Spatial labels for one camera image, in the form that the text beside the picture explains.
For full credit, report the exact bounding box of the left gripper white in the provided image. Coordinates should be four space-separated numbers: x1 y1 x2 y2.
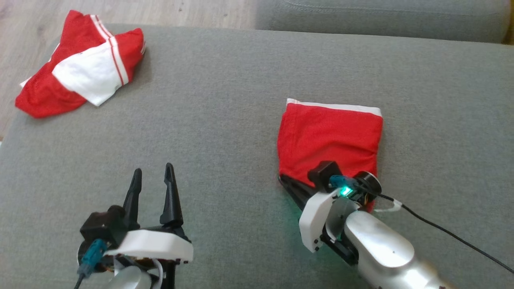
106 163 194 289

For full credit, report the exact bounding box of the grey sofa back cushion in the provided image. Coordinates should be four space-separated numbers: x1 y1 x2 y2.
255 0 512 44

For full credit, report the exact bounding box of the red shorts white waistband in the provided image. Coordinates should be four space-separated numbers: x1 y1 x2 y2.
277 98 384 212

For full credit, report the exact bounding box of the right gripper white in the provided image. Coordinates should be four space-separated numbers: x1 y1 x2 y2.
279 175 360 266

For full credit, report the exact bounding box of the red white basketball jersey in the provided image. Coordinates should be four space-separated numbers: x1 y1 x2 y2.
15 10 146 119

